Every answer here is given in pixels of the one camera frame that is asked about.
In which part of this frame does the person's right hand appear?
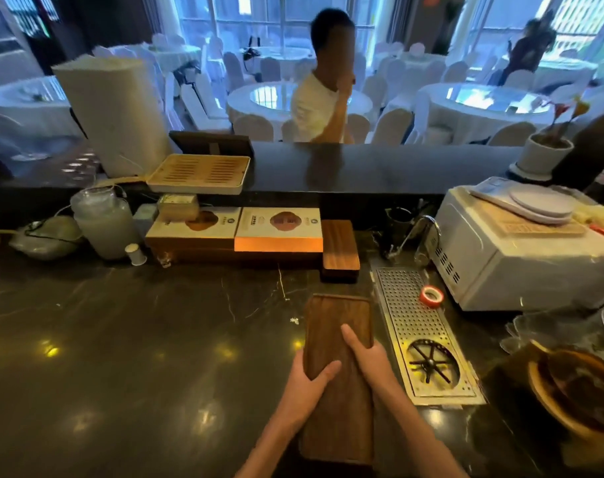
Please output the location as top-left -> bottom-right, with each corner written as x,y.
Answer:
340,324 -> 408,400

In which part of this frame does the person's left hand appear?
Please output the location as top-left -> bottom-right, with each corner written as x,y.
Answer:
276,350 -> 343,435

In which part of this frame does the long dark wooden tray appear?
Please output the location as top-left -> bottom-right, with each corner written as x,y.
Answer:
298,293 -> 376,466

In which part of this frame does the person's left forearm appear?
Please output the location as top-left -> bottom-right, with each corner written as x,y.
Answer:
233,415 -> 305,478

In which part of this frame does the person's right forearm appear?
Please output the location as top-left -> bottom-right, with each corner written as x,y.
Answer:
377,385 -> 470,478

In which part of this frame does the perforated metal drip tray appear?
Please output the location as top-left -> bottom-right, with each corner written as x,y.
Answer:
371,267 -> 487,408

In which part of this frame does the red tape roll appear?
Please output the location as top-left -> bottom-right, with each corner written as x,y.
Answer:
419,285 -> 446,309

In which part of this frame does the small dark wooden block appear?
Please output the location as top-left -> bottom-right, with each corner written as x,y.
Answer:
321,219 -> 361,282

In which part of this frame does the black cup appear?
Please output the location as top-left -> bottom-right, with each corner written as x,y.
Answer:
385,207 -> 415,247

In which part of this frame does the chrome faucet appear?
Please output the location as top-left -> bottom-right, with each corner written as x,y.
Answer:
387,215 -> 441,268

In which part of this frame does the orange and white gift box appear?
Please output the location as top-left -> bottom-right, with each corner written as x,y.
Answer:
144,206 -> 243,255
233,207 -> 324,254

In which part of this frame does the white microwave oven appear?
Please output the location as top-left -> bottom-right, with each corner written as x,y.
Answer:
428,186 -> 604,313

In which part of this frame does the clear glass dish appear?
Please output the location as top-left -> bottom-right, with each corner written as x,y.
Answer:
498,310 -> 604,355

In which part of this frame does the light wooden board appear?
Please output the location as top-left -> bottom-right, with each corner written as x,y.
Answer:
473,196 -> 587,238

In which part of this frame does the small beige box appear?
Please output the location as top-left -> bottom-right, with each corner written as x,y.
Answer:
156,193 -> 201,223

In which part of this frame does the white kitchen scale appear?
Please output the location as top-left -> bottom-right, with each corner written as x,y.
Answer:
468,176 -> 579,226

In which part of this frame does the bamboo slatted tea tray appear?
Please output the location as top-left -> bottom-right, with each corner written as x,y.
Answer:
146,153 -> 252,196

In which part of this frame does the black screen stand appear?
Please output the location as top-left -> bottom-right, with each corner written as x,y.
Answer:
168,130 -> 256,160

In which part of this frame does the group of white covered chairs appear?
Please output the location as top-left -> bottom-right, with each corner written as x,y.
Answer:
93,32 -> 604,147

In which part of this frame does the round white clothed table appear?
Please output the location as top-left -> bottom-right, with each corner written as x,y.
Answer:
225,81 -> 374,141
0,75 -> 83,140
415,82 -> 557,145

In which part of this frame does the white flower pot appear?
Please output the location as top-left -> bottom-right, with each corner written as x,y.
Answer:
508,132 -> 575,183

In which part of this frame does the frosted glass jar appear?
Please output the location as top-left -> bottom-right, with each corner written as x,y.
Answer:
70,186 -> 141,261

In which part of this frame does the pale yellow bag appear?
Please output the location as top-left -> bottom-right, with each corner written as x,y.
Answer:
573,202 -> 604,235

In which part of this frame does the dark bottle with white cap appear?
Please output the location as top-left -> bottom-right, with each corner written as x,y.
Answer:
583,166 -> 604,203

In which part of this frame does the red and yellow flower plant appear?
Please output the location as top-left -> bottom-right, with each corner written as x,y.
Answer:
540,96 -> 592,141

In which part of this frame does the clear plastic bag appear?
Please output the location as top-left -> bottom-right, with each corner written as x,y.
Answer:
7,215 -> 84,261

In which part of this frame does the tall white paper roll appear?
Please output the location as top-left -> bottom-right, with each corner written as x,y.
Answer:
52,54 -> 174,178

